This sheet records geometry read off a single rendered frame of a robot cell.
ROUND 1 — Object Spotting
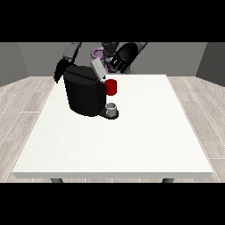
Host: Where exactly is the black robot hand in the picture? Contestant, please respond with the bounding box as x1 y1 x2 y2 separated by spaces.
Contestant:
109 42 140 75
53 57 70 84

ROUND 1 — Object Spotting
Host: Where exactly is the pale grey machine lid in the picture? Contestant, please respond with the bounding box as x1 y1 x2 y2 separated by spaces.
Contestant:
90 57 107 81

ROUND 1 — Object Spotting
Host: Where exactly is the red pod holder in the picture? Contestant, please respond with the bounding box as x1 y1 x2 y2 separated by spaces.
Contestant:
105 78 118 97

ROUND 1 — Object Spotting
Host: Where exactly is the black coffee machine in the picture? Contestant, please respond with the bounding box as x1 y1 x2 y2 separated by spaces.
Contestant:
62 64 120 120

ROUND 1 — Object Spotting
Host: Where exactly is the grey trunk with purple rings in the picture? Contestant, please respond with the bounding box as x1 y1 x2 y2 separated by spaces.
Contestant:
91 42 136 75

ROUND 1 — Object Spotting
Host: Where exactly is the small grey cup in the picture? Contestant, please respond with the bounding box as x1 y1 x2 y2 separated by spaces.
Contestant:
105 102 118 118

